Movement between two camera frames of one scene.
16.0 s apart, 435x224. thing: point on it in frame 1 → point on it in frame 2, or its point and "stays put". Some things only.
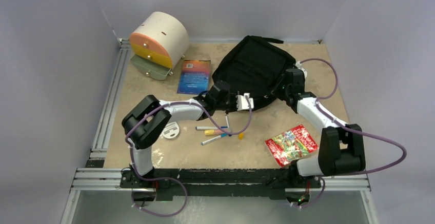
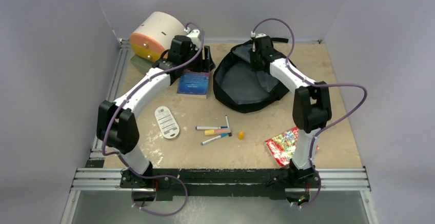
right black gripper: [283, 97] → [254, 66]
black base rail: [242, 183] stays put
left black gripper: [234, 108] → [204, 65]
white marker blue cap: [209, 127] stays put
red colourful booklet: [291, 145] stays put
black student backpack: [255, 65] stays put
